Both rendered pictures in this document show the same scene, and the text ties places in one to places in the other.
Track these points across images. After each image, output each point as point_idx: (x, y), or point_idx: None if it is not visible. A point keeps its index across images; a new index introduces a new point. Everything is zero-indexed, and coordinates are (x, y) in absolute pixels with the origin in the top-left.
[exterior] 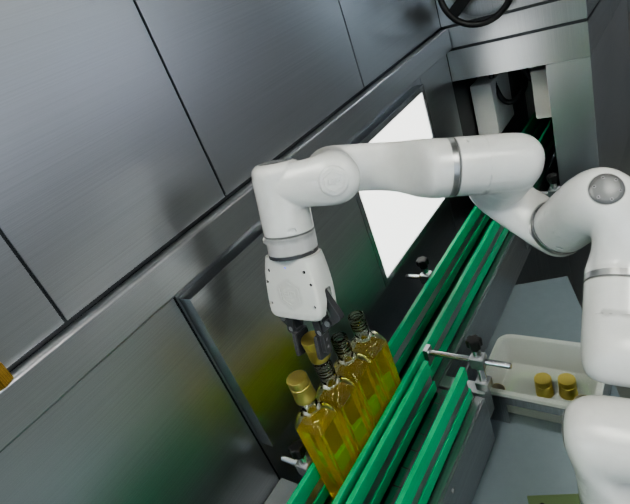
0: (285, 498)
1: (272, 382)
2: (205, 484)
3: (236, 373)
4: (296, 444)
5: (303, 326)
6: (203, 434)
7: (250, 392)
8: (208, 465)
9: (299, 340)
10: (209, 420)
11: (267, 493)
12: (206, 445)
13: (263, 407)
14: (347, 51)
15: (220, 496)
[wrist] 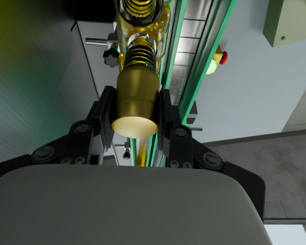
0: (96, 37)
1: (36, 49)
2: (74, 111)
3: (32, 131)
4: (110, 59)
5: (97, 124)
6: (55, 128)
7: (47, 95)
8: (68, 113)
9: (112, 132)
10: (48, 127)
11: (80, 40)
12: (60, 121)
13: (57, 67)
14: None
15: (78, 93)
